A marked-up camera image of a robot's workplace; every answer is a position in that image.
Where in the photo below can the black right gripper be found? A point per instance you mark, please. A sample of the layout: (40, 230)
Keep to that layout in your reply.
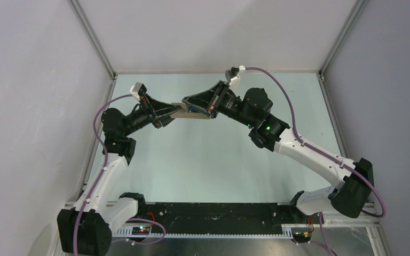
(211, 98)

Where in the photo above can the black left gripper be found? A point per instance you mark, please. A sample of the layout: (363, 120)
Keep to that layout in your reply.
(149, 106)

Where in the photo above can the beige remote control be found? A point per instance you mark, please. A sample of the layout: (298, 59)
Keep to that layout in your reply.
(187, 112)

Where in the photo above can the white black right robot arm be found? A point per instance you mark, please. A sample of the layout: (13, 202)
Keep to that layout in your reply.
(349, 180)

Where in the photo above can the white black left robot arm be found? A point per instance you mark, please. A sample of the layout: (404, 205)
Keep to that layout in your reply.
(102, 183)

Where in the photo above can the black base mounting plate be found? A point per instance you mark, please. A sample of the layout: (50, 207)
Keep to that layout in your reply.
(224, 218)

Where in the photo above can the left controller board with LEDs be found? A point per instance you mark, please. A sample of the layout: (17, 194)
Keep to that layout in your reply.
(141, 230)

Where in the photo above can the controller board with leds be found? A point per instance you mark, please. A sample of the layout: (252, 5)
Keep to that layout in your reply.
(141, 230)
(301, 237)

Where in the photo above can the right controller board with LEDs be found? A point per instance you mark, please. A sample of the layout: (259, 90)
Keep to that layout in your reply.
(301, 237)

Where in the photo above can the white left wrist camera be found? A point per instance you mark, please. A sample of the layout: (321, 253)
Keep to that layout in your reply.
(138, 90)

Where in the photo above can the grey slotted cable duct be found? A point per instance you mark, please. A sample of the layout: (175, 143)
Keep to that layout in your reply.
(125, 232)

